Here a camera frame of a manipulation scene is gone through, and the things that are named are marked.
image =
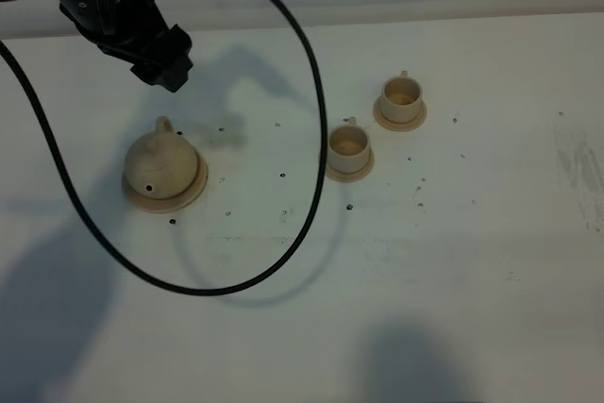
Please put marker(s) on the beige teacup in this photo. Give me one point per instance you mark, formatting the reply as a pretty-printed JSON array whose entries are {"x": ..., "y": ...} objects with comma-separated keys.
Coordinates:
[
  {"x": 348, "y": 147},
  {"x": 401, "y": 99}
]

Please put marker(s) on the beige clay teapot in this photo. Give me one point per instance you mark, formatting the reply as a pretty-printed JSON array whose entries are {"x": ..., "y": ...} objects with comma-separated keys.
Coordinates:
[{"x": 160, "y": 164}]

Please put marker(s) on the far beige teacup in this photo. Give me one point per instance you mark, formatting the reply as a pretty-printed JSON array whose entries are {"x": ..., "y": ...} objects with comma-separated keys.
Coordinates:
[{"x": 401, "y": 99}]

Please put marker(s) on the beige teapot saucer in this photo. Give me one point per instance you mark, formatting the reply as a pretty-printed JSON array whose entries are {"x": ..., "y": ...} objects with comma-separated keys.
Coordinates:
[{"x": 177, "y": 202}]

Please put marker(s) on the beige cup saucer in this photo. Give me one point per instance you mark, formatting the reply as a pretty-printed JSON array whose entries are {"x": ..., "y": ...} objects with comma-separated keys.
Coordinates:
[
  {"x": 342, "y": 177},
  {"x": 400, "y": 127}
]

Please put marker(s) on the far beige cup saucer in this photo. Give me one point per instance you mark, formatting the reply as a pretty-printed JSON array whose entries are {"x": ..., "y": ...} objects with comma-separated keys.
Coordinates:
[{"x": 400, "y": 127}]

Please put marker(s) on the near beige cup saucer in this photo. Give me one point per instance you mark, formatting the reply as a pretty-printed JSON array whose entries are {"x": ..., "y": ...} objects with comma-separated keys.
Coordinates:
[{"x": 342, "y": 177}]

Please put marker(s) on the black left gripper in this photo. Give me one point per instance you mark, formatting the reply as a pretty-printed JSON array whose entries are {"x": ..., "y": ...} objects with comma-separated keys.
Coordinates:
[{"x": 136, "y": 32}]

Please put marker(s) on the near beige teacup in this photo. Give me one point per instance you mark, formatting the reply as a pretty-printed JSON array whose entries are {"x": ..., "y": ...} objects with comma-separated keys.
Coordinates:
[{"x": 348, "y": 147}]

